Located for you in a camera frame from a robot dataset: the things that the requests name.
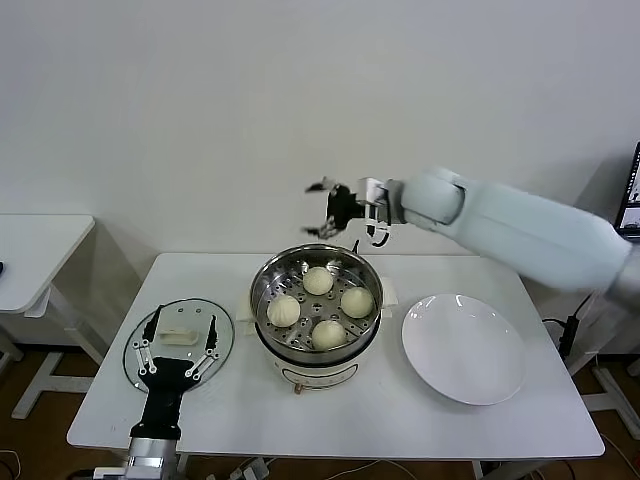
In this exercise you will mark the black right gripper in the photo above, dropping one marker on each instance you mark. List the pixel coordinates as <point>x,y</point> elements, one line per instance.
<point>342,205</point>

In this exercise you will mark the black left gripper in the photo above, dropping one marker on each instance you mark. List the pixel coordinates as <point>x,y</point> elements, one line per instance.
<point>165,385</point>

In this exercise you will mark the round glass pot lid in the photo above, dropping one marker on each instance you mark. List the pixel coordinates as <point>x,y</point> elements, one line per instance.
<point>175,336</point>

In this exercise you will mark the white steamed baozi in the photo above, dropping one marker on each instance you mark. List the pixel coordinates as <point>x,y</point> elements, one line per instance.
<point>328,334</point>
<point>282,310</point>
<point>318,281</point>
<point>357,302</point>

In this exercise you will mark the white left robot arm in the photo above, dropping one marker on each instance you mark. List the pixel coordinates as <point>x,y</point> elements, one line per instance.
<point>150,457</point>

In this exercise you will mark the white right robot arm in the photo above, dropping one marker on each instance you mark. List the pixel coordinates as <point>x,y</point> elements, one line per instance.
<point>500,215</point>

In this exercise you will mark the perforated steel steamer basket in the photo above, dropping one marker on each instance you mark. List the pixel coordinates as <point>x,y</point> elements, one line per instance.
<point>320,307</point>

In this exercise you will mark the white electric cooker pot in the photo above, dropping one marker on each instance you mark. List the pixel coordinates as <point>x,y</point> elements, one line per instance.
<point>320,372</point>

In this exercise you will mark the white side desk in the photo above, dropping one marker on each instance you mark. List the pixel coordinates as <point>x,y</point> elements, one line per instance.
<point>40,250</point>

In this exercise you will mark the round white plate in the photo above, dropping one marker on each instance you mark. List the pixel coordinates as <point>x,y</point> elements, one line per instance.
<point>460,350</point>

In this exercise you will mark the white desk with laptop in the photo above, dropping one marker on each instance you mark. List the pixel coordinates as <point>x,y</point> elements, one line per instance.
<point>590,345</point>

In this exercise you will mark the grey open laptop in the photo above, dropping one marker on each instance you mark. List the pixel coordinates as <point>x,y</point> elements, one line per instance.
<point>632,200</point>

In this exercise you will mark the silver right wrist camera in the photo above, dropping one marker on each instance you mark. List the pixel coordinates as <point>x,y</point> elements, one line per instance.
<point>371,192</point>

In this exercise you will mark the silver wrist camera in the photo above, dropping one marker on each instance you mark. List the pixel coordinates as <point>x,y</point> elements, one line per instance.
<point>371,192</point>
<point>112,474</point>

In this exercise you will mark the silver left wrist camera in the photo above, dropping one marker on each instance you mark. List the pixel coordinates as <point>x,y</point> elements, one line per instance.
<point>112,474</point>

